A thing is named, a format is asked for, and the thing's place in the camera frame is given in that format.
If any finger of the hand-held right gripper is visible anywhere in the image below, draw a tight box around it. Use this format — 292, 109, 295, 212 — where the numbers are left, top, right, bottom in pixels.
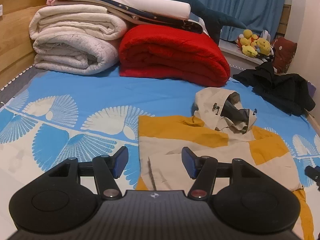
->
305, 165, 320, 191

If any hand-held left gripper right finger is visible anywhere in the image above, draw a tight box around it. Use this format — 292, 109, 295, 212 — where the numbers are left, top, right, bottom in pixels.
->
182, 147, 261, 200

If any white and navy folded blanket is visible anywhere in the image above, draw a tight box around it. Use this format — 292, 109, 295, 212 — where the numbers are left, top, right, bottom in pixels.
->
46, 0, 204, 34

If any black jacket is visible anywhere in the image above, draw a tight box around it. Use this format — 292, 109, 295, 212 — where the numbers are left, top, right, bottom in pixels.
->
232, 61, 316, 117

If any wooden bed frame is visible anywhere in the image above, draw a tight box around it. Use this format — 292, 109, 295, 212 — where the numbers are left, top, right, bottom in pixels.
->
305, 109, 320, 132

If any window sill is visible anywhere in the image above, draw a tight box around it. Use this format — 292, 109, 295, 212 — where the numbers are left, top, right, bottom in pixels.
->
219, 40, 265, 68

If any striped plush toy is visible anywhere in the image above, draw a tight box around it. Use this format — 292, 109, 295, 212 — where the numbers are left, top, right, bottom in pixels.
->
259, 52, 275, 63

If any wooden headboard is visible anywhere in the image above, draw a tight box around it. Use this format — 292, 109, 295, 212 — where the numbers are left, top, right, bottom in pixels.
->
0, 0, 64, 90

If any white folded quilt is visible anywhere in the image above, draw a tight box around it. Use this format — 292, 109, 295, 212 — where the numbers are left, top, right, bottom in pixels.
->
33, 34, 120, 76

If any cream folded blanket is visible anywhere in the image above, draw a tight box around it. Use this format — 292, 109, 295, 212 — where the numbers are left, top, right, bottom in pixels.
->
29, 4, 128, 41

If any yellow duck plush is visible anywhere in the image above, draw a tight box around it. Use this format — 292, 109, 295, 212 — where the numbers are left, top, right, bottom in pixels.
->
237, 29, 259, 58

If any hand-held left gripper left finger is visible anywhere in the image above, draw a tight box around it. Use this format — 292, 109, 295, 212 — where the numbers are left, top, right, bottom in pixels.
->
46, 146, 129, 201

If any dark teal shark plush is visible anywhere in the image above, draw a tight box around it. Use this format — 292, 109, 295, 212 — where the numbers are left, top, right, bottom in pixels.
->
107, 0, 247, 43

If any red folded blanket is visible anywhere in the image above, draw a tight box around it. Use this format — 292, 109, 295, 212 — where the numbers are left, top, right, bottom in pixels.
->
118, 24, 231, 88

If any yellow bear plush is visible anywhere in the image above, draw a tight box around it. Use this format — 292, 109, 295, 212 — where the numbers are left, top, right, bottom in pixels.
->
255, 37, 272, 56

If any purple bag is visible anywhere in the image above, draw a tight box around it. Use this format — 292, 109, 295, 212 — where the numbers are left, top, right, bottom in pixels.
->
308, 80, 317, 98

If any dark red cushion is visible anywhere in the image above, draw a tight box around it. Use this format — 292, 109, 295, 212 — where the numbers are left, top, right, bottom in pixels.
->
271, 37, 298, 74

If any blue printed bed sheet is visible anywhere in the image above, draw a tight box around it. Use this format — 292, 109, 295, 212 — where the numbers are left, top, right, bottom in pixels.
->
0, 64, 320, 240

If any beige and yellow hoodie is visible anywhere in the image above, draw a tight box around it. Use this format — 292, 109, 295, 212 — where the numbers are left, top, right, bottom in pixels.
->
136, 87, 316, 240

